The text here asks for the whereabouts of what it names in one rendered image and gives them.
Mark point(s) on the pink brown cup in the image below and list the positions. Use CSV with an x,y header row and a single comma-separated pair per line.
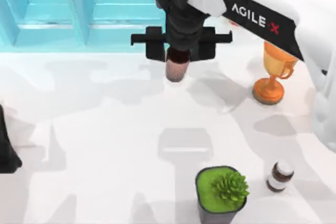
x,y
176,69

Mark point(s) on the golden orange trophy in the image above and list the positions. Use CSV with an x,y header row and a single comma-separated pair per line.
x,y
273,77

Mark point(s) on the light blue rack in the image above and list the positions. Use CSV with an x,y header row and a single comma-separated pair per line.
x,y
78,9

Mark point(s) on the green plant in grey pot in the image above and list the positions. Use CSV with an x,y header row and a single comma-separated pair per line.
x,y
221,192

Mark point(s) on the brown bottle with white label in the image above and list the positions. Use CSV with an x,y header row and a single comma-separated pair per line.
x,y
278,176

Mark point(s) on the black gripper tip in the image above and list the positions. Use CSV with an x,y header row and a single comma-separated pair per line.
x,y
8,145

